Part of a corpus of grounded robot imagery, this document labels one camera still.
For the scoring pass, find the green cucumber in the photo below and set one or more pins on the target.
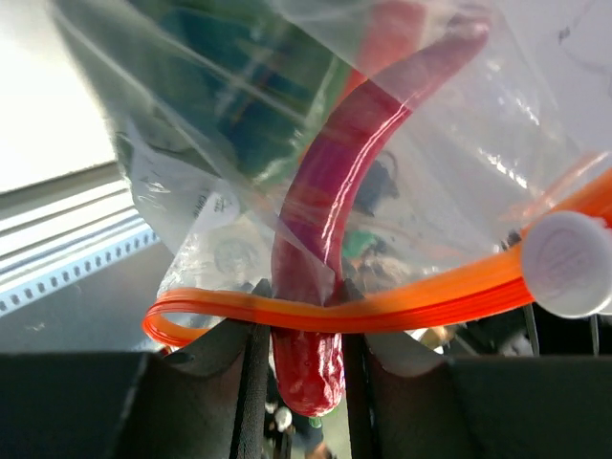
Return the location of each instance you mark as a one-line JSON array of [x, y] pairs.
[[263, 83]]

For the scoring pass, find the red chili pepper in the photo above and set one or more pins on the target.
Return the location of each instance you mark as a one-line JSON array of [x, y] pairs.
[[309, 365]]

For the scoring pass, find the clear zip bag orange zipper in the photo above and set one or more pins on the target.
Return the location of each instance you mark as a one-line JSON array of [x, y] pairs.
[[433, 237]]

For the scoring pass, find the white slotted cable duct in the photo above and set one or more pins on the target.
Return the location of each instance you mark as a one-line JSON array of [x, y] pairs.
[[48, 280]]

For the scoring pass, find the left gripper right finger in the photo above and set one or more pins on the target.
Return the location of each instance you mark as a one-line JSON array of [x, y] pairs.
[[524, 384]]

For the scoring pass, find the red orange mango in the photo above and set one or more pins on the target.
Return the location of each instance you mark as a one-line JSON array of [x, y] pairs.
[[393, 30]]

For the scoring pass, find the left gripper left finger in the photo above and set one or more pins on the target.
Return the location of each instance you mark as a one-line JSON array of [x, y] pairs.
[[203, 401]]

